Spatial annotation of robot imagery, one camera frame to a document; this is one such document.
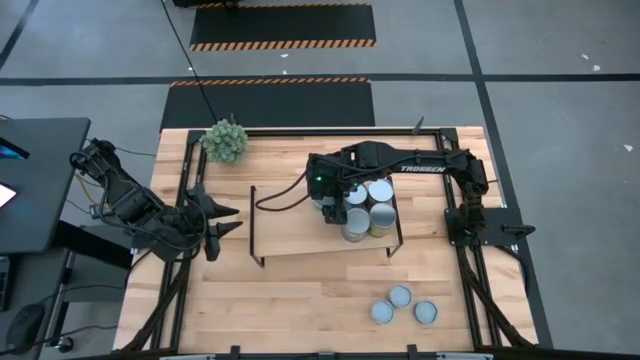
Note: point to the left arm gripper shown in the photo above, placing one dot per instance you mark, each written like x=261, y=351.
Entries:
x=187, y=227

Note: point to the short tin can grey lid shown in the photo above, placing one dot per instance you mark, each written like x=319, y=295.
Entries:
x=400, y=296
x=425, y=312

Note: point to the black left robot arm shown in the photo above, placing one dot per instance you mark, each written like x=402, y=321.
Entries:
x=125, y=200

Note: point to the tin can silver lid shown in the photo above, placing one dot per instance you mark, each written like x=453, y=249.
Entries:
x=358, y=196

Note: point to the tall orange can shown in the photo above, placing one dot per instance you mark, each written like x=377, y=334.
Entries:
x=383, y=216

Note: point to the wooden shelf black metal frame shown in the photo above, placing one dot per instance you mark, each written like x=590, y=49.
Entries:
x=290, y=225

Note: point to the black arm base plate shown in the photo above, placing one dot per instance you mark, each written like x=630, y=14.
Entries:
x=495, y=220

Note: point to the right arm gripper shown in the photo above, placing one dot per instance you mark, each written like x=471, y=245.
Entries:
x=330, y=172

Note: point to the black mat with hazard stripes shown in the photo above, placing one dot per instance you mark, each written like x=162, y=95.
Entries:
x=280, y=25
x=270, y=105

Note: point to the green artificial plant in pot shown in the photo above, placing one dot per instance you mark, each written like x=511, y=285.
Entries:
x=225, y=142

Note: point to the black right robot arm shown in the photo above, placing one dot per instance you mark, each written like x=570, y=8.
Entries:
x=425, y=162

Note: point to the short mixed vegetables can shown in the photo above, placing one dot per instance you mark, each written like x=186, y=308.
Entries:
x=382, y=312

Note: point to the lit blue screen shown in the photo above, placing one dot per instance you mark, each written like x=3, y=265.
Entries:
x=10, y=150

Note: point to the tall peaches can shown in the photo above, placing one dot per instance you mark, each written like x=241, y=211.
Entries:
x=381, y=191

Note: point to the dark keyboard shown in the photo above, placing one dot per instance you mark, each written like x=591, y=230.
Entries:
x=4, y=285

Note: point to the black computer mouse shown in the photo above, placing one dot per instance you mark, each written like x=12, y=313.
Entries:
x=25, y=327

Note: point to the black clamp lever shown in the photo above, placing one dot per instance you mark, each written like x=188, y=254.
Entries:
x=417, y=127

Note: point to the black metal rig frame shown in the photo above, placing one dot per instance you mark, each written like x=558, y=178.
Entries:
x=280, y=133

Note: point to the black caster wheel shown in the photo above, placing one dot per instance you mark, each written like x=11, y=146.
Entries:
x=65, y=345

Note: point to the tall peas can blue label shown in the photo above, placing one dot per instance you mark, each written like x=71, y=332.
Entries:
x=357, y=221

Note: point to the black desk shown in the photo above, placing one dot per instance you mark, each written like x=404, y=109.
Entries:
x=45, y=190

